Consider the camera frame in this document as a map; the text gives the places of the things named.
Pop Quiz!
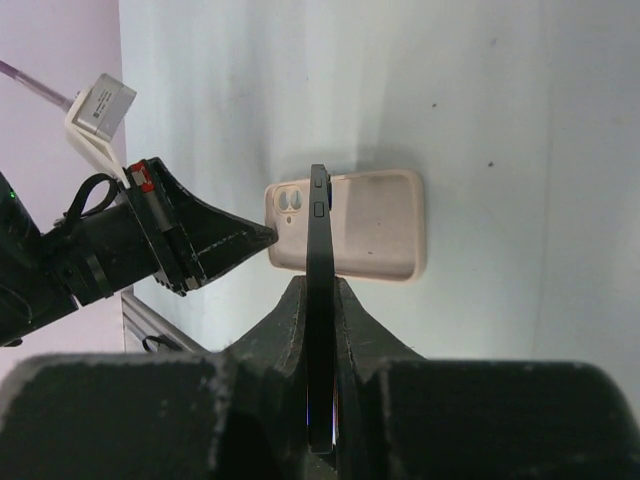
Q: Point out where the pink silicone phone case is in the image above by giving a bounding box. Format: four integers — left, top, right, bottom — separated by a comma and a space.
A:
265, 169, 426, 282

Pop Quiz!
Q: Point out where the aluminium frame rail front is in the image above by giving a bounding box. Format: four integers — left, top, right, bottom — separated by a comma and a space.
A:
121, 289, 207, 353

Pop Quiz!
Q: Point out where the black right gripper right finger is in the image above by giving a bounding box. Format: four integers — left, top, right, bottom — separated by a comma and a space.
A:
335, 280, 639, 479

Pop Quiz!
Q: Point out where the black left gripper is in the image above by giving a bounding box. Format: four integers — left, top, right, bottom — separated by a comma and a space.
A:
124, 157, 278, 297

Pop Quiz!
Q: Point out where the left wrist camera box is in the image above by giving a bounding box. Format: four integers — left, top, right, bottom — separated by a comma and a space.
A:
64, 73, 137, 184

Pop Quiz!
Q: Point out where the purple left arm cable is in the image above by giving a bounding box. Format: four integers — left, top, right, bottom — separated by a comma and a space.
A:
0, 58, 76, 110

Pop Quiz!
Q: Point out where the black smartphone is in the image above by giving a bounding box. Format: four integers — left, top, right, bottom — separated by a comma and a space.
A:
304, 164, 335, 454

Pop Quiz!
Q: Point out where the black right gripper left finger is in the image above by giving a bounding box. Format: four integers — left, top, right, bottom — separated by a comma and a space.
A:
1, 277, 308, 479

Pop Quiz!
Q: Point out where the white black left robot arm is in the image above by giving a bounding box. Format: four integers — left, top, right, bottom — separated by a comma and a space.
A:
1, 158, 278, 346

